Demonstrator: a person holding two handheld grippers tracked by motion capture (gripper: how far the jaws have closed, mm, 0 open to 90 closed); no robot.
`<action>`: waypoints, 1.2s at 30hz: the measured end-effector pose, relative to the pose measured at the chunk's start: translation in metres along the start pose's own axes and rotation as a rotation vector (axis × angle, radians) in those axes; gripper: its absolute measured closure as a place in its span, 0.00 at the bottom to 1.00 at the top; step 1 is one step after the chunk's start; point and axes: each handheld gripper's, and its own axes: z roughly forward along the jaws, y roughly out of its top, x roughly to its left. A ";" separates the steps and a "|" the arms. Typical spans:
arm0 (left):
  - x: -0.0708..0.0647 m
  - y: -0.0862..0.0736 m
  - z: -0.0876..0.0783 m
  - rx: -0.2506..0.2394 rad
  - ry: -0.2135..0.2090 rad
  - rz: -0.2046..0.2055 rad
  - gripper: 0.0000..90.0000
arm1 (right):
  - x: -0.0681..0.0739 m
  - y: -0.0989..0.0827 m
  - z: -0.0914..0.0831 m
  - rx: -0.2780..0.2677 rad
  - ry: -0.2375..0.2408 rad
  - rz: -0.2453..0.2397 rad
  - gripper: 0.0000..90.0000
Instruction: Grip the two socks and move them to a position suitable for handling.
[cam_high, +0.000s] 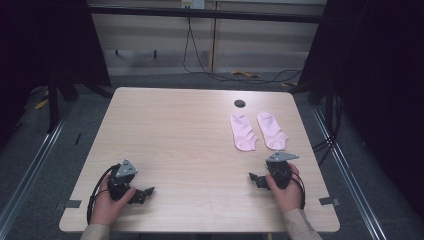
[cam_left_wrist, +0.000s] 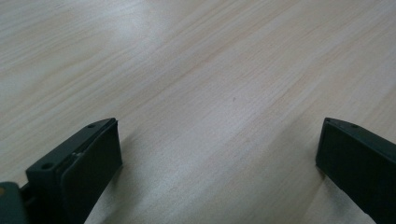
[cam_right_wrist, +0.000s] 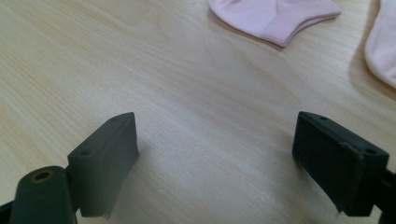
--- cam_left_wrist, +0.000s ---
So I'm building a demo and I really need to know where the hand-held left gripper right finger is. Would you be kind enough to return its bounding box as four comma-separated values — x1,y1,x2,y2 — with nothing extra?
315,117,396,224

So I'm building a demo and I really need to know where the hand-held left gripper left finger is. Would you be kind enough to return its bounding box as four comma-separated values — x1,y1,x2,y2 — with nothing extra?
20,117,123,224

